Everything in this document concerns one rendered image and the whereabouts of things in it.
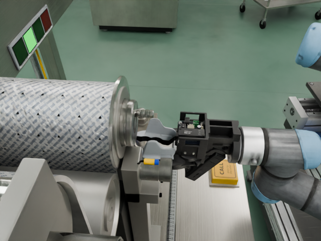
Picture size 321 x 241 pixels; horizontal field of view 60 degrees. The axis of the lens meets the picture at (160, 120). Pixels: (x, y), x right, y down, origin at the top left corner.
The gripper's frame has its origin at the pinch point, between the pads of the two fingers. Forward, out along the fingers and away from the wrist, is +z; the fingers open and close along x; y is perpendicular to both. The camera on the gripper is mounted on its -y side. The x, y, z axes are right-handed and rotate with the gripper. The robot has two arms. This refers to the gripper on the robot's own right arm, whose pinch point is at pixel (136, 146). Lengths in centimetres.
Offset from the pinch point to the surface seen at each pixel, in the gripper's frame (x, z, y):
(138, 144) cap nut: -6.0, 0.8, -6.7
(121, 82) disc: 3.4, 0.6, 18.7
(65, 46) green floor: -228, 118, -113
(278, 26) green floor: -295, -126, -113
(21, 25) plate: -29.7, 33.9, 10.6
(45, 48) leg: -71, 53, -21
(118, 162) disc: 11.2, 0.6, 9.3
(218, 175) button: -7.8, -20.2, -20.0
